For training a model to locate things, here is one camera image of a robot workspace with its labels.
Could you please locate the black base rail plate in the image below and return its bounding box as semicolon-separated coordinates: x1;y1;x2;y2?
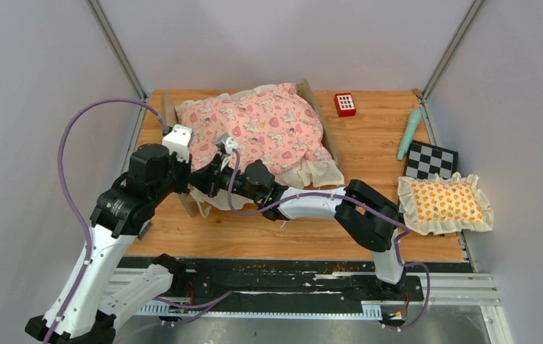
164;258;426;314

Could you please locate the red white grid block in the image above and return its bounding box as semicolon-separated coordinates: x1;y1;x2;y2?
334;92;357;118

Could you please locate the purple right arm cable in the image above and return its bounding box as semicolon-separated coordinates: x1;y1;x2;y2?
226;149;433;332

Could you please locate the orange duck print pillow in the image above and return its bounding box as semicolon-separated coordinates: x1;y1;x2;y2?
398;172;494;235

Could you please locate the black and silver chessboard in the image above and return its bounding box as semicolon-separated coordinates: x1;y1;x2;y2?
403;140;458;180

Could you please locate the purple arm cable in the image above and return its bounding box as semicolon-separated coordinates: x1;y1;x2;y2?
226;149;433;332
41;98;234;344

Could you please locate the mint green massager wand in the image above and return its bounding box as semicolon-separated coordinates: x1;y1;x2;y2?
397;110;423;161

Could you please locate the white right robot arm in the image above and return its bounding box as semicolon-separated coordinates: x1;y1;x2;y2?
188;154;405;300

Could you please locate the wooden striped pet bed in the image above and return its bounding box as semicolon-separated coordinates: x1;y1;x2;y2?
162;82;345;221

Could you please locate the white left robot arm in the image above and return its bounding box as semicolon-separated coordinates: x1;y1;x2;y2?
25;144;191;343

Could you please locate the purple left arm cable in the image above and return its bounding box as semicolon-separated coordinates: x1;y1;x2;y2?
41;98;234;344

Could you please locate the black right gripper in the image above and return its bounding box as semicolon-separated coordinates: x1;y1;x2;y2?
190;153;262;201

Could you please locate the pink unicorn drawstring bag blanket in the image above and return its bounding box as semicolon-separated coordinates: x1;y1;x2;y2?
175;83;345;188

